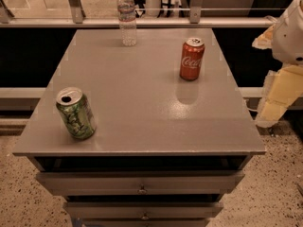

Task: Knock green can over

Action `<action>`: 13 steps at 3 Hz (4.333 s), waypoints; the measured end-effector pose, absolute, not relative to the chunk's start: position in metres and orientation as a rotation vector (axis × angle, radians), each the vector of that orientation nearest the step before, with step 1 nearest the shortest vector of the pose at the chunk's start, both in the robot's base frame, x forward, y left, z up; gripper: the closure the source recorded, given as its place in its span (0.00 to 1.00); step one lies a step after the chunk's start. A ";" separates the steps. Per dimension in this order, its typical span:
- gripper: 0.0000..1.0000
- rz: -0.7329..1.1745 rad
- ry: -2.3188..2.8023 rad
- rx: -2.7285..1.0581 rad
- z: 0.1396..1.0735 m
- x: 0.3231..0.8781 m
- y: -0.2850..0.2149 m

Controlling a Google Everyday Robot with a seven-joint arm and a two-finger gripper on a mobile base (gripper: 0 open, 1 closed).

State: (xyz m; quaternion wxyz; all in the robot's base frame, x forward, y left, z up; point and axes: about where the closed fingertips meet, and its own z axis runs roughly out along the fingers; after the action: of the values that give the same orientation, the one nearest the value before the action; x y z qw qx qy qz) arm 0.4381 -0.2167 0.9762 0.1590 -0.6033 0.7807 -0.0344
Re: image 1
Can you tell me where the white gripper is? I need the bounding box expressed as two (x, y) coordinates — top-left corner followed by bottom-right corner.
(252, 0), (303, 128)

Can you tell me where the green soda can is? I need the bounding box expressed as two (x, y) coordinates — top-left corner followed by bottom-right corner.
(56, 87), (96, 140)

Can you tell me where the red Coca-Cola can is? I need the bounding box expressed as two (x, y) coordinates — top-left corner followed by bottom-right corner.
(180, 37), (205, 80)

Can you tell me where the grey drawer cabinet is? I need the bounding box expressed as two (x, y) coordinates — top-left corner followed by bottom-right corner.
(14, 29), (265, 227)

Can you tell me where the upper grey drawer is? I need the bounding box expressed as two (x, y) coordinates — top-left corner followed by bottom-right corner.
(36, 171), (244, 196)

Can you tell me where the grey drawer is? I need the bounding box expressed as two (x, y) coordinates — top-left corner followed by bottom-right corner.
(36, 171), (244, 196)
(63, 202), (223, 220)

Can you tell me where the clear plastic water bottle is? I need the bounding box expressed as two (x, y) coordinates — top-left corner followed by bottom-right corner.
(117, 0), (136, 46)

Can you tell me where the lower grey drawer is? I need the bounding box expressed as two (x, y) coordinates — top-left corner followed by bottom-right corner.
(63, 202), (223, 220)

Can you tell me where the metal railing post right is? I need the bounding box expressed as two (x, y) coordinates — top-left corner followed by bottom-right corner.
(189, 0), (203, 24)

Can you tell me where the metal railing post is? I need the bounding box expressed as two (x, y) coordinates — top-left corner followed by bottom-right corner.
(189, 0), (203, 24)
(68, 0), (85, 24)

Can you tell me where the metal railing post left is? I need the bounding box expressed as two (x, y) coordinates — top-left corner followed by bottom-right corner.
(68, 0), (85, 24)

